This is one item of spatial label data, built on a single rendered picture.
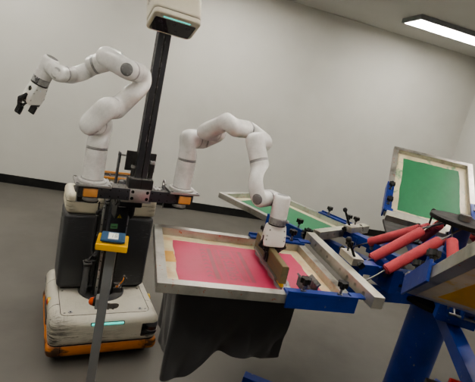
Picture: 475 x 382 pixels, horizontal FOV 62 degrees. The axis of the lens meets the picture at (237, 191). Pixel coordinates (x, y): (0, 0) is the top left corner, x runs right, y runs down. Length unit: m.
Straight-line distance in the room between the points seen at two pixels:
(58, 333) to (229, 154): 3.69
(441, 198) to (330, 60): 3.26
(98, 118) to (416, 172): 2.37
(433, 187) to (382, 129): 3.26
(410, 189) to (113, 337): 2.23
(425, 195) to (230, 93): 3.16
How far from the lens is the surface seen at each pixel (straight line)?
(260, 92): 5.55
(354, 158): 6.23
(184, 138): 1.97
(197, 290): 1.44
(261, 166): 1.73
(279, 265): 1.63
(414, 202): 3.02
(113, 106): 1.76
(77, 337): 2.53
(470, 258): 1.06
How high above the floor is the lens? 1.65
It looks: 13 degrees down
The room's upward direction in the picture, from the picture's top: 13 degrees clockwise
